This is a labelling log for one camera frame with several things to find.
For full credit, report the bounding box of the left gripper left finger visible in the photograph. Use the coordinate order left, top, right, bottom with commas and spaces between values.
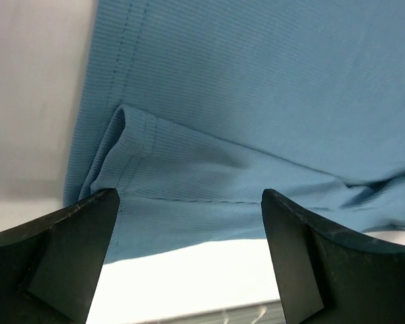
0, 189, 119, 323

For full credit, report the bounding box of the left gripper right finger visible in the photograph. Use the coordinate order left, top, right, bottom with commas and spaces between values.
261, 189, 405, 323

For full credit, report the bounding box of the light blue tank top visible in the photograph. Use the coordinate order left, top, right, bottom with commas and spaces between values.
64, 1, 405, 263

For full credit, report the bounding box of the aluminium rail frame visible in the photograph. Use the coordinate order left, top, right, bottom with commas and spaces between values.
137, 300, 286, 324

